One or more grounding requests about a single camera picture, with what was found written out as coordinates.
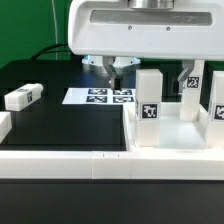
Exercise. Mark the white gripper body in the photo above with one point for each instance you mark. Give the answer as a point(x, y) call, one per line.
point(177, 29)

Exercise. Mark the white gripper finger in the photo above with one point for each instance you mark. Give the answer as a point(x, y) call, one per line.
point(115, 80)
point(188, 67)

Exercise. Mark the white desk top tray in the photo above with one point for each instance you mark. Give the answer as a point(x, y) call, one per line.
point(175, 134)

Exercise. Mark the printed fiducial marker sheet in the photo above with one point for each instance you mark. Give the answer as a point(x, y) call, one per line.
point(98, 96)

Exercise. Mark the white front obstacle bar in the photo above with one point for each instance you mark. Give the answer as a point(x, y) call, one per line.
point(155, 164)

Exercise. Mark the white left obstacle block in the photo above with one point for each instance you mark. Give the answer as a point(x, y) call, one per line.
point(5, 124)

